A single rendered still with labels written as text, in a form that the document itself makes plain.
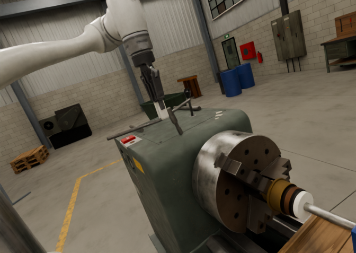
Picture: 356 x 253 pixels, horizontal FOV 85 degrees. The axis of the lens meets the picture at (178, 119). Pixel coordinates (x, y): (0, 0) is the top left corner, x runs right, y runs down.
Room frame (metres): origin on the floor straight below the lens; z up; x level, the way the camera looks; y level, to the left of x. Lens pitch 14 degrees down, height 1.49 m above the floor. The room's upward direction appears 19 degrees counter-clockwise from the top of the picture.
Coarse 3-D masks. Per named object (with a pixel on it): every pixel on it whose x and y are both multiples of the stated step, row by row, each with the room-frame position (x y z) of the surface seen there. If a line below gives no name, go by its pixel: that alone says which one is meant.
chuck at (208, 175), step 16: (224, 144) 0.56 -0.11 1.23; (240, 144) 0.53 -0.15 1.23; (256, 144) 0.56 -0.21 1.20; (272, 144) 0.59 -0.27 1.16; (208, 160) 0.55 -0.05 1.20; (240, 160) 0.53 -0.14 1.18; (256, 160) 0.55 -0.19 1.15; (272, 160) 0.58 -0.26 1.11; (208, 176) 0.52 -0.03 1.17; (224, 176) 0.50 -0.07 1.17; (208, 192) 0.50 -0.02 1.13; (224, 192) 0.49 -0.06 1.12; (240, 192) 0.51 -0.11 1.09; (256, 192) 0.55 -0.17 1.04; (208, 208) 0.52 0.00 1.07; (224, 208) 0.48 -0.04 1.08; (240, 208) 0.50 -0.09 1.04; (224, 224) 0.48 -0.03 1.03; (240, 224) 0.50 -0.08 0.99
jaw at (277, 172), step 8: (280, 160) 0.57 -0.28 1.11; (288, 160) 0.56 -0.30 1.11; (264, 168) 0.57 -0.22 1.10; (272, 168) 0.55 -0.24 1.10; (280, 168) 0.54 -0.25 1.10; (288, 168) 0.55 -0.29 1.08; (264, 176) 0.53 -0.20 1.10; (272, 176) 0.52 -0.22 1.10; (280, 176) 0.50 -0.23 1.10; (288, 176) 0.52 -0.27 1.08
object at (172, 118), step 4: (168, 108) 0.70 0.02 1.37; (168, 112) 0.70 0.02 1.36; (172, 112) 0.70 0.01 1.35; (172, 116) 0.70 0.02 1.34; (172, 120) 0.71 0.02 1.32; (176, 120) 0.71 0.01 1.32; (176, 124) 0.71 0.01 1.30; (176, 128) 0.72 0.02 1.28; (180, 128) 0.71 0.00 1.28; (180, 132) 0.71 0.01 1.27
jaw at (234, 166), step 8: (224, 160) 0.51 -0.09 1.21; (232, 160) 0.51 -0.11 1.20; (216, 168) 0.51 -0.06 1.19; (224, 168) 0.50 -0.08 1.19; (232, 168) 0.49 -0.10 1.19; (240, 168) 0.47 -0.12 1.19; (248, 168) 0.48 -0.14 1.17; (240, 176) 0.47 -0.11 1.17; (248, 176) 0.48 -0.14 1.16; (256, 176) 0.47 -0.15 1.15; (248, 184) 0.47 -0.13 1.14; (256, 184) 0.46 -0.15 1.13; (264, 184) 0.46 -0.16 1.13; (264, 192) 0.45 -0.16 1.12
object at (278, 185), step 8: (272, 184) 0.46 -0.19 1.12; (280, 184) 0.45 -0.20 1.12; (288, 184) 0.44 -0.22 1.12; (272, 192) 0.44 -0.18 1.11; (280, 192) 0.43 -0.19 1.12; (288, 192) 0.42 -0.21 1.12; (296, 192) 0.41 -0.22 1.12; (272, 200) 0.44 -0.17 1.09; (280, 200) 0.42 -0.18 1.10; (288, 200) 0.41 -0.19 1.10; (272, 208) 0.44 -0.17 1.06; (280, 208) 0.42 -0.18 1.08; (288, 208) 0.40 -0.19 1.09
